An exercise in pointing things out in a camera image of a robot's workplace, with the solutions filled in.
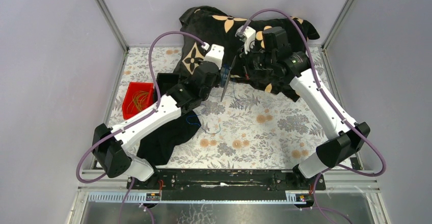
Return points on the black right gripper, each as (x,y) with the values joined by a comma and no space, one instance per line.
(244,60)

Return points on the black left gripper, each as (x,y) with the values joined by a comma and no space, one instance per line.
(215,85)

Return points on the grey perforated spool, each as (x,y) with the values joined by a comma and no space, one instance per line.
(226,76)

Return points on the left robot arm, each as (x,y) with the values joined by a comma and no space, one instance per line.
(110,146)

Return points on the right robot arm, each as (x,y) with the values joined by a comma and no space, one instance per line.
(344,134)

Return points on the black flower-pattern plush blanket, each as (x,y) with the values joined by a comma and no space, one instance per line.
(214,26)

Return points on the black plastic box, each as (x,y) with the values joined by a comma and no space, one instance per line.
(166,81)

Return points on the floral table mat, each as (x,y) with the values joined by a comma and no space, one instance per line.
(245,128)

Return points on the red plastic box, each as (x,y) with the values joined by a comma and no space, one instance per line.
(139,96)

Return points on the black cloth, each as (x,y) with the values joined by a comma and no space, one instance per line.
(158,146)

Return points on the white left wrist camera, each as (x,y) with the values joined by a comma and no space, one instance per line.
(215,55)

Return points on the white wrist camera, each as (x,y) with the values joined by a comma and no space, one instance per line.
(247,36)
(215,55)

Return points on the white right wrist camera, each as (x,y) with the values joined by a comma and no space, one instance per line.
(247,36)

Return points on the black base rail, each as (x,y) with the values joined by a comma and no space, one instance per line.
(227,185)

